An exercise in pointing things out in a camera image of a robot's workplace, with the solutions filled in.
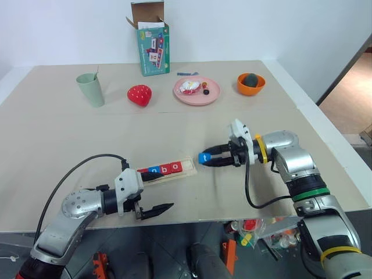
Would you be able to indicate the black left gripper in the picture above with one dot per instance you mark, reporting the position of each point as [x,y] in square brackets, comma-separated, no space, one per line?
[130,207]

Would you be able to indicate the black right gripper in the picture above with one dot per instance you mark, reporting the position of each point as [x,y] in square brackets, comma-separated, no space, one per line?
[239,154]

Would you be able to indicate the blue letter block t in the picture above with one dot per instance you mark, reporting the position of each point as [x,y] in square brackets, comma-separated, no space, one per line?
[204,158]

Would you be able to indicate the blue letter block o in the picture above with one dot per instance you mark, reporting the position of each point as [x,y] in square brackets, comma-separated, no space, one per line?
[154,170]

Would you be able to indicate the red letter block b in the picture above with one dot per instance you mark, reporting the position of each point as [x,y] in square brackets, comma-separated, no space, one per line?
[165,169]

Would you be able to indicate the red letter block r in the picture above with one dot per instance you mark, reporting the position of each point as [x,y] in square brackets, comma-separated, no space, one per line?
[142,170]

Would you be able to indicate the red letter block o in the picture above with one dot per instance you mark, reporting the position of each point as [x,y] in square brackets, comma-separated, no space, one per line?
[175,166]

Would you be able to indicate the wooden letter tray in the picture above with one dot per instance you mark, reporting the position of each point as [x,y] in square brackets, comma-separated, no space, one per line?
[189,167]

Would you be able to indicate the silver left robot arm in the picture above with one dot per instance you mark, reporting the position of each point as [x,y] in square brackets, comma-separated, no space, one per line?
[72,203]

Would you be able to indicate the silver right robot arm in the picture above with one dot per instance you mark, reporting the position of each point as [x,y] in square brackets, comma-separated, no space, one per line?
[299,162]

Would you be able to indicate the pink plate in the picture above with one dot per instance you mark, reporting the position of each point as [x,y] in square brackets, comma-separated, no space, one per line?
[196,99]

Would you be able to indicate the orange bowl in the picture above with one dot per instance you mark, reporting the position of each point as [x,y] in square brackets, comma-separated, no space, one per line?
[250,90]

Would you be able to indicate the clear wrapped toy packet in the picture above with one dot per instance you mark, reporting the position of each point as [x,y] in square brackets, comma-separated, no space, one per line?
[189,87]

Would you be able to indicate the dark green toy avocado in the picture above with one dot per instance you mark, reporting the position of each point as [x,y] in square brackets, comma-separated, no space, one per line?
[251,80]

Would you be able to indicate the clear plastic bag of toys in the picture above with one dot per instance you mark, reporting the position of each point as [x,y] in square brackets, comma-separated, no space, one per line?
[255,235]

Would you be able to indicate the blue pen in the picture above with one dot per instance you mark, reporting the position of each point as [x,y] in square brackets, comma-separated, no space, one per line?
[187,73]

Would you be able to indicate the large dark rounded shape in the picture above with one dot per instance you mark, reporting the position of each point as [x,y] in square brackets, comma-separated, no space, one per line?
[209,264]

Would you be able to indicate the orange and black clamp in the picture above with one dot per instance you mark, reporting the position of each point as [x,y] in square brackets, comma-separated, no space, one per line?
[100,266]

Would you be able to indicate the red toy strawberry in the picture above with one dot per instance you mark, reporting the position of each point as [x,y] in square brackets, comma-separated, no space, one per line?
[139,96]

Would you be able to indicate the orange plastic tool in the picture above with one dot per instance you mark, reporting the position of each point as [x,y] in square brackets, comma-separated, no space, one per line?
[231,257]

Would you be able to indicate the pale green cup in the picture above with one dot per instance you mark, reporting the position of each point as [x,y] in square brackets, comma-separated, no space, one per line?
[91,93]

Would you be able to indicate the teal cardboard toy box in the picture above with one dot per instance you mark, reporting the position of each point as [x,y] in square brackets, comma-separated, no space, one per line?
[152,52]

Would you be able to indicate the thin green stick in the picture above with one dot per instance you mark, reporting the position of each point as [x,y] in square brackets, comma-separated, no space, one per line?
[96,71]

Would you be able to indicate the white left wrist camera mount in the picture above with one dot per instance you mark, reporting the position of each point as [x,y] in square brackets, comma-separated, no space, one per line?
[128,183]

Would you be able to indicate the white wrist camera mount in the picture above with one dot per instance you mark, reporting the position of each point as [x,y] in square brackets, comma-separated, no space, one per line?
[239,130]
[128,183]

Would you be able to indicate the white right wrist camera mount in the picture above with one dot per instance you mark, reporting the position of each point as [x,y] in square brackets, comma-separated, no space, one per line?
[239,130]

